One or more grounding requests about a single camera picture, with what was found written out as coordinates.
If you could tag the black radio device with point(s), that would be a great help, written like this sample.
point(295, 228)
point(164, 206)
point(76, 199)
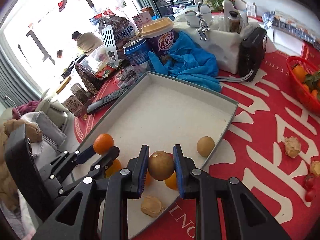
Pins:
point(251, 53)

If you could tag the grey white tray box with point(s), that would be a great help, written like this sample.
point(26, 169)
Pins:
point(161, 112)

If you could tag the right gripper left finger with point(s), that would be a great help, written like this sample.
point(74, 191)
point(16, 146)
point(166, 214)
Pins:
point(97, 209)

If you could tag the black remote control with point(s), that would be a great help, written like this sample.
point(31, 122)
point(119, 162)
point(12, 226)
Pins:
point(106, 100)

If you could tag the small orange kumquat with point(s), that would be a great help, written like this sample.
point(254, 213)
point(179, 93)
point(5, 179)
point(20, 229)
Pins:
point(115, 167)
point(171, 182)

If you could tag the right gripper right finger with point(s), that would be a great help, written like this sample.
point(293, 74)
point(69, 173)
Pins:
point(225, 209)

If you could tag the white foam box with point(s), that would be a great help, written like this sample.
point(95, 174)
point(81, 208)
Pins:
point(218, 41)

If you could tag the white slotted spatula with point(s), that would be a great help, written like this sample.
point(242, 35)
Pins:
point(110, 46)

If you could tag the large orange mandarin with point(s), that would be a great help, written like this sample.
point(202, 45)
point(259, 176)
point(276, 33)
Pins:
point(103, 143)

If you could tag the red plastic fruit basket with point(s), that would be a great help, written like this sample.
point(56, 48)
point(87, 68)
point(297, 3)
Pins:
point(304, 78)

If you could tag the brown longan fruit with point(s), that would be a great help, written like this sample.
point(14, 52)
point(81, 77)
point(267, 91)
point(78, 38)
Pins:
point(205, 145)
point(161, 166)

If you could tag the blue rubber gloves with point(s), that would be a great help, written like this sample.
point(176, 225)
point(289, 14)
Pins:
point(189, 62)

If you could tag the bag of nuts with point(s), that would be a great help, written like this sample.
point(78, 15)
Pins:
point(91, 82)

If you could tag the purple milk tea cup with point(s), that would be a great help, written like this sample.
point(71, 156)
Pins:
point(160, 35)

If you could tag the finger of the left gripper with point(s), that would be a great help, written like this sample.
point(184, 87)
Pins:
point(64, 163)
point(96, 170)

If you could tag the blue drink can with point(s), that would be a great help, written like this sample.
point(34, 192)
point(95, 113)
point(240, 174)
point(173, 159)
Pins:
point(137, 53)

